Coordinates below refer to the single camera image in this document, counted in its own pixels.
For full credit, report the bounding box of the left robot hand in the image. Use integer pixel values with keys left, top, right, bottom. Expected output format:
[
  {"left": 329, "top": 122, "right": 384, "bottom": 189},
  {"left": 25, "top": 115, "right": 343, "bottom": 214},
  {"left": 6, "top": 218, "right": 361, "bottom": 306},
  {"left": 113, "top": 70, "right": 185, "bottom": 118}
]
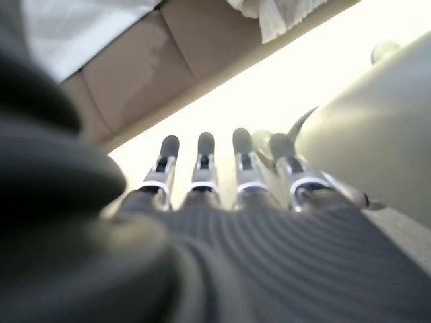
[{"left": 0, "top": 40, "right": 431, "bottom": 323}]

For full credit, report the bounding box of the white fitted bed sheet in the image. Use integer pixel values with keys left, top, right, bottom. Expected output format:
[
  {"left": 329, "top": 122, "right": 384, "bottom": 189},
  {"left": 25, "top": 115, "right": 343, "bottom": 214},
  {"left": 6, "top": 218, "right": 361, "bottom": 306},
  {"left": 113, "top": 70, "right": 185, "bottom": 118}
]
[{"left": 20, "top": 0, "right": 160, "bottom": 83}]

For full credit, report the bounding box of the silver left robot leg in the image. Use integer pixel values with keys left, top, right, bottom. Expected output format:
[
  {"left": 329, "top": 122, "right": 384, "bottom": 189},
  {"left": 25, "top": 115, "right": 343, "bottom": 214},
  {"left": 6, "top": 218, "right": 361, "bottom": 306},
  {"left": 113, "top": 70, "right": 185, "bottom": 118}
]
[{"left": 296, "top": 32, "right": 431, "bottom": 218}]

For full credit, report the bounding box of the white pillowcase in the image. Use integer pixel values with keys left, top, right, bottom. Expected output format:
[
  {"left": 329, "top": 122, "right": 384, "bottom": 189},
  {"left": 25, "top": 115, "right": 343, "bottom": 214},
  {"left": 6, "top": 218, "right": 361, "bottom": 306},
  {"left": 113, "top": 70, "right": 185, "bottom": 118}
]
[{"left": 225, "top": 0, "right": 328, "bottom": 44}]

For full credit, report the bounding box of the brown upholstered bed frame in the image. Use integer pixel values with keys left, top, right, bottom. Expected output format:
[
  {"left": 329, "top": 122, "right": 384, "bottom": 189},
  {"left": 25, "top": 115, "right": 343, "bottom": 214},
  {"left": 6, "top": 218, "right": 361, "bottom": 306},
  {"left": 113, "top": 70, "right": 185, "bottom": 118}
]
[{"left": 60, "top": 0, "right": 362, "bottom": 153}]

